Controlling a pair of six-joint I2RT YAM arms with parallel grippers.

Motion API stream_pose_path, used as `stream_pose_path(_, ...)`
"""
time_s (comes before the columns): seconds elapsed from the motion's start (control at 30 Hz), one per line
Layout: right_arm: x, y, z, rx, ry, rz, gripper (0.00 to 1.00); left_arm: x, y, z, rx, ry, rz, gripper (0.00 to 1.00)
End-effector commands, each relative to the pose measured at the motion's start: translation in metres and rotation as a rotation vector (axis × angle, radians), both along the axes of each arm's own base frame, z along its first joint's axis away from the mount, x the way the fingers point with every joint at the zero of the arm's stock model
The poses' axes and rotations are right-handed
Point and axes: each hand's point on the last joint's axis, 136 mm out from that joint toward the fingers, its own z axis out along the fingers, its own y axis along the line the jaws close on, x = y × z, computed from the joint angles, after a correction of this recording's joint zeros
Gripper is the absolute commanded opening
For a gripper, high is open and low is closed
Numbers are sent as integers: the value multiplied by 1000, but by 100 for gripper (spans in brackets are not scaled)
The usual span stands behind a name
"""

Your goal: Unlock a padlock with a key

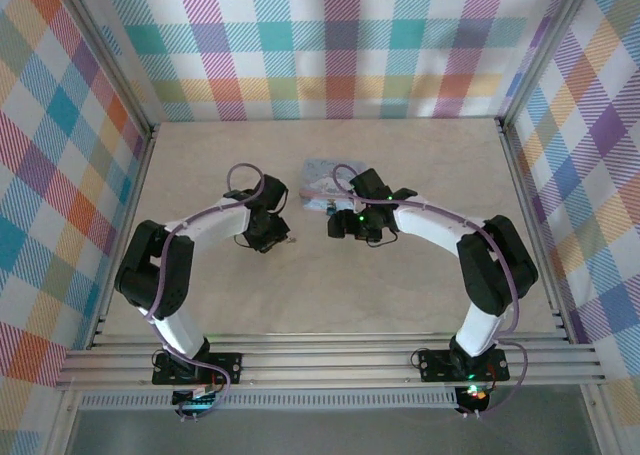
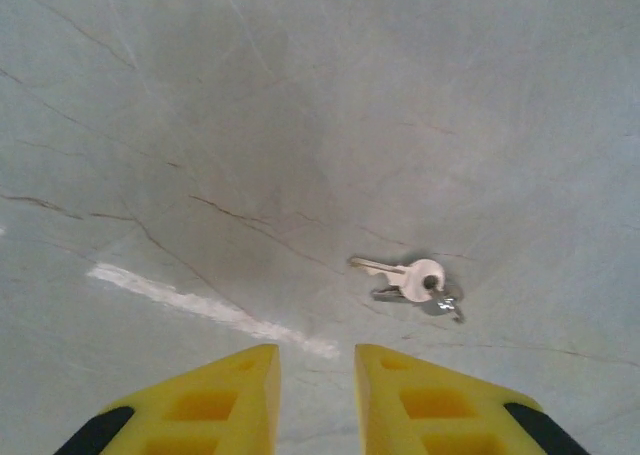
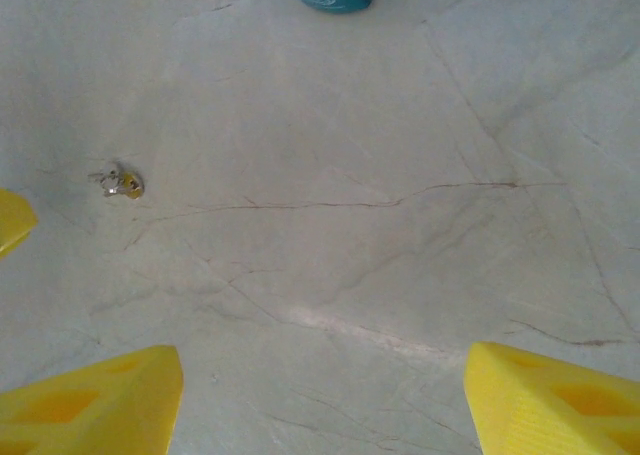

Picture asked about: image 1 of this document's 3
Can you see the left aluminium frame post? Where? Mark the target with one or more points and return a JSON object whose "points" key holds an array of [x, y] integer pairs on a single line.
{"points": [[100, 50]]}

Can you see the aluminium side rail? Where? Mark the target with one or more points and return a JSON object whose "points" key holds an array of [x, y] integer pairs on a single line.
{"points": [[135, 185], [525, 200]]}

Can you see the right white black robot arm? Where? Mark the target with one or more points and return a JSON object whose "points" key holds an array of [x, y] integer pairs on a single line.
{"points": [[500, 275]]}

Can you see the right aluminium side rail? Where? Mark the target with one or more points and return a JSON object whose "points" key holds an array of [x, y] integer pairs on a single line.
{"points": [[525, 200]]}

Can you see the left green controller board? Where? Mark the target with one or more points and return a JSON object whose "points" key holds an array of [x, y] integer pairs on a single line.
{"points": [[197, 402]]}

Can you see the aluminium frame leg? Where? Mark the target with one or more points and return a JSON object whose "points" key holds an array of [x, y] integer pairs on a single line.
{"points": [[602, 425], [62, 425]]}

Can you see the small blue padlock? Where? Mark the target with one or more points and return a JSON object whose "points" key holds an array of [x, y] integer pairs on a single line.
{"points": [[332, 208]]}

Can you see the left aluminium side rail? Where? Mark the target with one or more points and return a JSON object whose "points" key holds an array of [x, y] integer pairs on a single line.
{"points": [[135, 185]]}

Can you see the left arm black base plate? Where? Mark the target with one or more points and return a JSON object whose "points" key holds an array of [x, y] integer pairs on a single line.
{"points": [[227, 367]]}

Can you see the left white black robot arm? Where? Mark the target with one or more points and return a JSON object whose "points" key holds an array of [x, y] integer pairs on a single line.
{"points": [[150, 275]]}

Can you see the light blue pouch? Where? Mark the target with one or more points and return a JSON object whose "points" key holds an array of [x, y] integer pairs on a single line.
{"points": [[320, 180]]}

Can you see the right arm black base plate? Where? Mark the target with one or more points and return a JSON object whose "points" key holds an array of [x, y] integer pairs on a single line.
{"points": [[435, 367]]}

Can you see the right aluminium frame post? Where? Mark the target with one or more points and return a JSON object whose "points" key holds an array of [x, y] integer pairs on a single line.
{"points": [[545, 40]]}

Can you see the wide aluminium mounting rail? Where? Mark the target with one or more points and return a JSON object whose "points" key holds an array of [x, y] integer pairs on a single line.
{"points": [[325, 365]]}

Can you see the aluminium frame post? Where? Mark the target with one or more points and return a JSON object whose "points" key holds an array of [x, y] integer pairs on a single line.
{"points": [[100, 50], [545, 40]]}

